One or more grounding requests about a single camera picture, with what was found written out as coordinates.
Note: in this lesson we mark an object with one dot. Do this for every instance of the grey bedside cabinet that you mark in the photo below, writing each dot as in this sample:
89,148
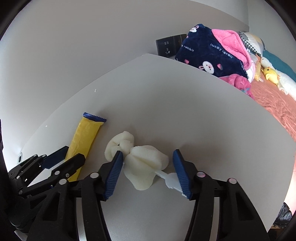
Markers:
171,105

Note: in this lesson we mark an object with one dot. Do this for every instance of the navy rabbit fleece blanket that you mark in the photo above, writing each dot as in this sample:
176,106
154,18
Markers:
202,50

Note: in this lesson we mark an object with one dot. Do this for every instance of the pink fleece garment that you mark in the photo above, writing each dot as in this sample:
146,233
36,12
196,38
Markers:
232,43

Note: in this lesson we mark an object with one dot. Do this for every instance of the white goose plush toy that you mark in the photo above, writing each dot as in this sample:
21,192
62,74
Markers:
286,84

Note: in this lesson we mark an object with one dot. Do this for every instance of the grey patterned pillow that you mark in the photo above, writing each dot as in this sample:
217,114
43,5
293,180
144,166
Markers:
252,43

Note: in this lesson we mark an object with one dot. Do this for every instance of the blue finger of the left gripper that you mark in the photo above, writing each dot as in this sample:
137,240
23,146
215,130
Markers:
69,169
55,158

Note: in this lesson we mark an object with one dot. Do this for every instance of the black lined cardboard trash box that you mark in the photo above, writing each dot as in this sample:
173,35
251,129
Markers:
284,216

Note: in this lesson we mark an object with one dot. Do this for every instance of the pink bed sheet mattress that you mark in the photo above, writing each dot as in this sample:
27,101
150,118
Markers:
281,106

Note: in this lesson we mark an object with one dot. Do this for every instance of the pink patterned pyjamas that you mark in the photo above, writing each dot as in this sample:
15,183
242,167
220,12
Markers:
239,82

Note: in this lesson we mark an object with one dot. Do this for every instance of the black wall socket panel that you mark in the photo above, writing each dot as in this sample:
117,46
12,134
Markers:
169,46

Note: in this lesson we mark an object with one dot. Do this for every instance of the yellow snack wrapper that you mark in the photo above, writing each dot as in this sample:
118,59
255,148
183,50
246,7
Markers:
84,135

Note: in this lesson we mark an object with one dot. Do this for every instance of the yellow duck plush toy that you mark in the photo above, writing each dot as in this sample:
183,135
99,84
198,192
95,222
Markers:
271,75

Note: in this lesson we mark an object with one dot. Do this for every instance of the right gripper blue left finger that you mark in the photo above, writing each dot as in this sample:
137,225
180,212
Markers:
111,172

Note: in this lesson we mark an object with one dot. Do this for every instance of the white plastic stick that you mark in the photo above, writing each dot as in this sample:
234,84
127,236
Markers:
171,180

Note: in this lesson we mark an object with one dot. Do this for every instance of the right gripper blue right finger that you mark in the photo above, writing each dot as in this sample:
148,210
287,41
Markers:
183,176

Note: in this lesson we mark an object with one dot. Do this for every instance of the teal pillow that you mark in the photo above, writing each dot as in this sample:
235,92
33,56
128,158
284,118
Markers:
279,65

